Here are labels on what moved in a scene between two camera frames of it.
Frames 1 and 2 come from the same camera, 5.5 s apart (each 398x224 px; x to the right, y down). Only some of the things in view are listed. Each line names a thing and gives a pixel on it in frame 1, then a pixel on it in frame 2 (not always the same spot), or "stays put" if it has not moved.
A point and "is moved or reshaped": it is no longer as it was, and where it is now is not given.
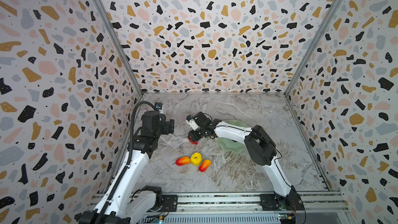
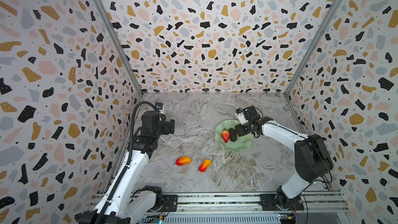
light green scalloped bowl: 230,145 stays put
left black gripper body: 163,128 stays put
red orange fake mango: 205,164 stays put
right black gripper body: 196,132 to 244,129
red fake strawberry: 194,142 is moved or reshaped
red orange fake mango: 183,161 stays put
